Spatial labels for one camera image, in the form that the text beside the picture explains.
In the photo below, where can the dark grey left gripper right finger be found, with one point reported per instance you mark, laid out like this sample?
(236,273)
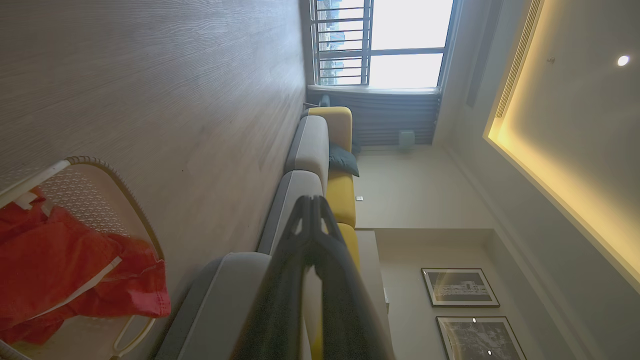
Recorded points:
(345,310)

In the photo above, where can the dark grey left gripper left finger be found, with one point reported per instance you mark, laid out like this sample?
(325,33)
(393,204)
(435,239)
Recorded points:
(280,300)

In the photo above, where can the red cloth garment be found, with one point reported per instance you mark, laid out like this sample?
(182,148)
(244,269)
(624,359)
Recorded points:
(65,270)

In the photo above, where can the grey and yellow sofa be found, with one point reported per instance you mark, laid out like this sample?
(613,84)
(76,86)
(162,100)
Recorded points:
(306,150)

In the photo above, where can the small framed black-white picture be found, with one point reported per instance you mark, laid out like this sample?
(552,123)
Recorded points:
(460,287)

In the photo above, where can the large framed black-white picture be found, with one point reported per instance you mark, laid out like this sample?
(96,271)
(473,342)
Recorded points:
(477,340)

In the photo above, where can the dark teal cushion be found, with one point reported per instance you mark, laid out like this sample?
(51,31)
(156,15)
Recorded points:
(343,160)

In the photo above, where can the grey slatted panel under window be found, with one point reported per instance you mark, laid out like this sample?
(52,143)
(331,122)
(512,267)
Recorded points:
(390,117)

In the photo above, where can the white laundry basket brown rim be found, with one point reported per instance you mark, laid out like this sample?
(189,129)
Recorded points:
(100,195)

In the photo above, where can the grey metal window railing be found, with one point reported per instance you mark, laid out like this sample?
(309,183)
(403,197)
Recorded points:
(342,45)

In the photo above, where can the large bright window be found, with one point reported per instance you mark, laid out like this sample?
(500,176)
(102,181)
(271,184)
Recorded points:
(407,40)

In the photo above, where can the round ceiling spotlight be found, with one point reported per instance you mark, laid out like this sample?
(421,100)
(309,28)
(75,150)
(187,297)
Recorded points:
(623,60)

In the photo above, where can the small white wall device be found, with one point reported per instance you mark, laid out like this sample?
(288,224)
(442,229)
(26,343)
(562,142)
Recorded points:
(406,139)

